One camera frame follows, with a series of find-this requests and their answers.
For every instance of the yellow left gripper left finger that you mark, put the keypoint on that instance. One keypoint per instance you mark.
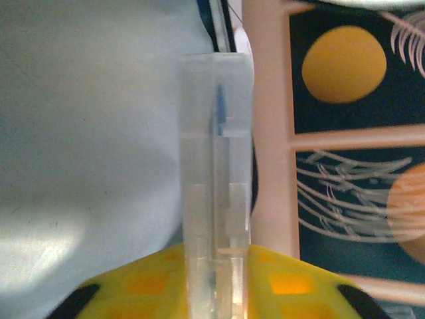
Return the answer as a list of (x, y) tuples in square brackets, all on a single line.
[(133, 292)]

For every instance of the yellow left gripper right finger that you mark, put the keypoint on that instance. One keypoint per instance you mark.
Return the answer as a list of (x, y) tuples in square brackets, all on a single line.
[(299, 292)]

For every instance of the clear plastic pencil case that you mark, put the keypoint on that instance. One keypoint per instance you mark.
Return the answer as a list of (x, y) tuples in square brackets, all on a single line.
[(216, 166)]

